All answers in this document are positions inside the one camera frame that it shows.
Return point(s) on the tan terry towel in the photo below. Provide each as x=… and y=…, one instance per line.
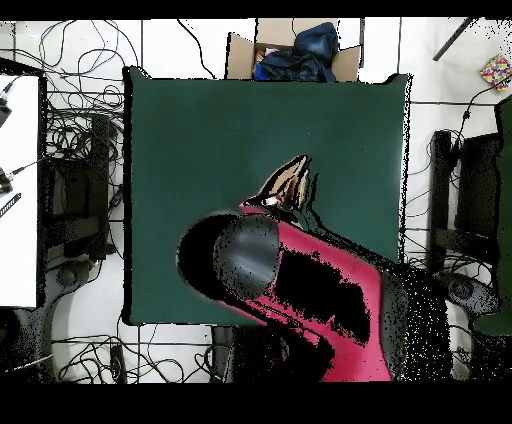
x=288, y=176

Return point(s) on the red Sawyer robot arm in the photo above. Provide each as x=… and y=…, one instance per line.
x=248, y=256

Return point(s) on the dark green table cloth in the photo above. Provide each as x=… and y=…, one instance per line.
x=200, y=160

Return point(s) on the brown cardboard box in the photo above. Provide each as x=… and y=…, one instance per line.
x=240, y=56

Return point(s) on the dark blue garment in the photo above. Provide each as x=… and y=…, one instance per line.
x=308, y=56

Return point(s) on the grey chair base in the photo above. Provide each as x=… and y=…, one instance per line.
x=468, y=290
x=64, y=276

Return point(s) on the black power strip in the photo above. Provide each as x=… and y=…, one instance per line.
x=117, y=362

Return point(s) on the white desk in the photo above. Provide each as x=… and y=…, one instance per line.
x=18, y=200

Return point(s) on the black slotted strip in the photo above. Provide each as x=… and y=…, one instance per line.
x=10, y=204

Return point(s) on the dark green draped cloth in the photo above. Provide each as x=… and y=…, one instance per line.
x=504, y=240

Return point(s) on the black desk device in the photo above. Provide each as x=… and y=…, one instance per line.
x=3, y=110
x=4, y=184

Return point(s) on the grey metal bar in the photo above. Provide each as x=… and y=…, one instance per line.
x=452, y=40

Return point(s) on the multicoloured patterned cloth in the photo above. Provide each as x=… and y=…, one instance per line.
x=497, y=71

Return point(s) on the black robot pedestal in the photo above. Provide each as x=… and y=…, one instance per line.
x=256, y=360

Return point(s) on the black frame stand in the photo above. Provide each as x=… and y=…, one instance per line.
x=80, y=200
x=476, y=188

